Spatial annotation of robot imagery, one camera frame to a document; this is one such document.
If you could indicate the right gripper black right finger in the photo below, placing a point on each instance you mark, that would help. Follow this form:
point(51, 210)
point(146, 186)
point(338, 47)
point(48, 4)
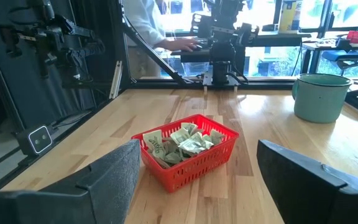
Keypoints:
point(306, 193)

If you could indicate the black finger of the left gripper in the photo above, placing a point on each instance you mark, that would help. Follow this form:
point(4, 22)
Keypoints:
point(201, 25)
point(249, 33)

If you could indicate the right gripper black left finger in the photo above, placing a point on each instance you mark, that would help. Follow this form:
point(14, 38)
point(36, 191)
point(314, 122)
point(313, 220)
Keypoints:
point(104, 186)

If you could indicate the green white sweetener packet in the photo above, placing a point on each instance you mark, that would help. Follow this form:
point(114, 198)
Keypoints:
point(179, 136)
point(189, 127)
point(152, 143)
point(194, 145)
point(204, 137)
point(217, 137)
point(172, 158)

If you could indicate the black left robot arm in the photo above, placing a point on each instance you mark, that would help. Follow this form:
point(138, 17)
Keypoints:
point(222, 53)

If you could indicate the dark grey desk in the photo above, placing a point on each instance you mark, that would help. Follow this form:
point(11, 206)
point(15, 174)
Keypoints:
point(266, 40)

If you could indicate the person's hand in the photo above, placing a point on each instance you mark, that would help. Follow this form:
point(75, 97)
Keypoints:
point(182, 43)

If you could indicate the large room window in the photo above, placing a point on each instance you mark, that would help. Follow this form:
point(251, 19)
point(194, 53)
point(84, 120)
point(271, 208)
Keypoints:
point(278, 65)

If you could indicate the person in white shirt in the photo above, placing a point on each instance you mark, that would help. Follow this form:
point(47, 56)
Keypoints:
point(154, 53)

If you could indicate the red plastic slotted basket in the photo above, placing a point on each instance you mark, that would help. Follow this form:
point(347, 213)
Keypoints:
point(191, 174)

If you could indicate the teal enamel mug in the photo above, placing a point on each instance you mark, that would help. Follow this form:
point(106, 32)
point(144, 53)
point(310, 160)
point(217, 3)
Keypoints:
point(319, 102)

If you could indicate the blue office chair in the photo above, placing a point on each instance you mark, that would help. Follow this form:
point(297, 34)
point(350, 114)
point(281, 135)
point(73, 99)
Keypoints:
point(340, 55)

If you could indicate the silver aluminium bar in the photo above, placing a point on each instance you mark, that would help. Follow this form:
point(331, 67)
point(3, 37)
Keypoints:
point(116, 81)

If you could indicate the black backdrop panel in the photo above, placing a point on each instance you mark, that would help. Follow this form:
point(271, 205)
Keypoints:
point(20, 93)

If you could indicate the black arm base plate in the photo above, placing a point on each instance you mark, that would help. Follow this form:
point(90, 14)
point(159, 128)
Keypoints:
point(208, 81)

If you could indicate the black table-level camera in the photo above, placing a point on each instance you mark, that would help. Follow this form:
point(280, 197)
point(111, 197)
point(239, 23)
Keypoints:
point(37, 140)

